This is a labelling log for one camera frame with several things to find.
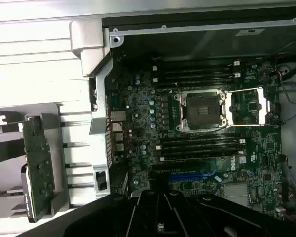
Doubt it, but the black open PC case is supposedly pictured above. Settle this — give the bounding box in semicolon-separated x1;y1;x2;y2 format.
69;4;296;237

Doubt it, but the green motherboard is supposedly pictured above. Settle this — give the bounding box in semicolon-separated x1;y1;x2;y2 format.
106;56;287;215

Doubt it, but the CPU socket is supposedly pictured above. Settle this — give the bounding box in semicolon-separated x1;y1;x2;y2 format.
174;88;229;133

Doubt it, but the grey parts rack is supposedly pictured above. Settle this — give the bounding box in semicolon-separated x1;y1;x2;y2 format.
0;102;71;237

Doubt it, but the silver chipset heatsink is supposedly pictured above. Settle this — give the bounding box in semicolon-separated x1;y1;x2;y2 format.
221;184;250;208

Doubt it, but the silver socket cover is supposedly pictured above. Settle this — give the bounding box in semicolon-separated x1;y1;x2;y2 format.
226;87;271;127

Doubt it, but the black RAM slot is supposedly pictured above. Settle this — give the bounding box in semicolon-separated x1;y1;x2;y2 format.
157;61;240;68
160;137;245;144
152;77;238;86
157;72;241;80
160;148;245;155
156;142;240;150
152;65;238;74

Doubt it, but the blue expansion slot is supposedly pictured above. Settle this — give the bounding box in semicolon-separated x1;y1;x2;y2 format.
169;172;208;183

